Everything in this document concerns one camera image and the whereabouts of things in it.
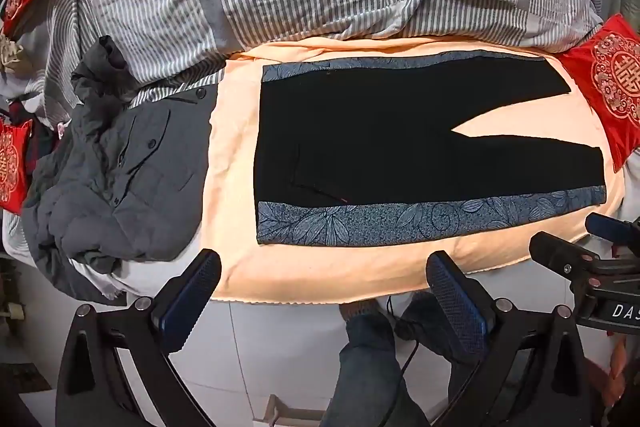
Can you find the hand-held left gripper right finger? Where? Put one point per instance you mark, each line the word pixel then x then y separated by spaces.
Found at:
pixel 457 307

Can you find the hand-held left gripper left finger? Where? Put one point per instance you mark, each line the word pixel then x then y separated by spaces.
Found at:
pixel 182 307

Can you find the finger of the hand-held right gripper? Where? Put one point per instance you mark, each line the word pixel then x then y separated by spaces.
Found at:
pixel 560 257
pixel 615 232

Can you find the black pants with floral stripes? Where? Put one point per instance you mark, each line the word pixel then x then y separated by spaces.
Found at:
pixel 375 132

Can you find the person's right hand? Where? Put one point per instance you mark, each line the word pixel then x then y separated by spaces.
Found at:
pixel 620 372

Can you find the person's jeans leg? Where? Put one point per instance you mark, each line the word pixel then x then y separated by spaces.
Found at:
pixel 435 332
pixel 370 367

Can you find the person's brown shoe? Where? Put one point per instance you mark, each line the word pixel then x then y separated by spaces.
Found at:
pixel 362 309

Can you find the peach blanket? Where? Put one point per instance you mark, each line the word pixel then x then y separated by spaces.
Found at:
pixel 235 207

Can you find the grey jacket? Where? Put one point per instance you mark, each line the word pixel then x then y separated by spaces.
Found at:
pixel 150 167

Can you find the beige box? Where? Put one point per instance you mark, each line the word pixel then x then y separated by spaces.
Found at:
pixel 290 412

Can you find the beige crumpled cloth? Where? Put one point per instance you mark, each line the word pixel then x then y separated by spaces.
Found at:
pixel 12 52

